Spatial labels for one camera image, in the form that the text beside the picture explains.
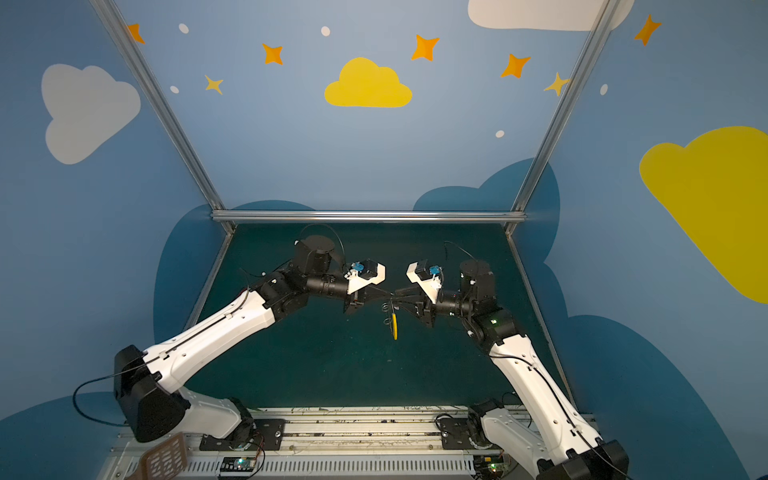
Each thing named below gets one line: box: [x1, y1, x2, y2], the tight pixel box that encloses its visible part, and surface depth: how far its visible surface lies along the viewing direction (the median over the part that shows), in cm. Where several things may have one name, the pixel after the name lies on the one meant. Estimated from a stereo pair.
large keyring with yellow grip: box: [381, 293, 399, 341], surface depth 69 cm
